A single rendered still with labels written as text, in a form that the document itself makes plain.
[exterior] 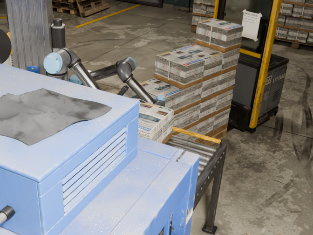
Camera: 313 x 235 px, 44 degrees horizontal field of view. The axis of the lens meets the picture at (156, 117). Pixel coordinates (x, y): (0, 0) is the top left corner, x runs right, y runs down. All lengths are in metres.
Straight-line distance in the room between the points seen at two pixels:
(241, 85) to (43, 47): 2.69
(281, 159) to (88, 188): 3.48
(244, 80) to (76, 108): 3.75
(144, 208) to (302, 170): 3.32
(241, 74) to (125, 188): 3.69
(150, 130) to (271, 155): 2.19
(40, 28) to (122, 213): 1.84
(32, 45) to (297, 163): 2.91
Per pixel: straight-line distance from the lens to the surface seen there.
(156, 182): 1.16
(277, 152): 4.48
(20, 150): 0.95
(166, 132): 2.73
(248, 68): 4.64
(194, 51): 3.90
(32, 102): 1.12
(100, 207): 1.08
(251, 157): 4.28
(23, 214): 0.97
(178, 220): 1.40
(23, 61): 2.79
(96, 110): 1.10
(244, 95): 4.76
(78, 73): 2.55
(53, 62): 2.43
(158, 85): 3.62
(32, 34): 2.72
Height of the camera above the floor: 2.25
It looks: 28 degrees down
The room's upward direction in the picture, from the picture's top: 4 degrees clockwise
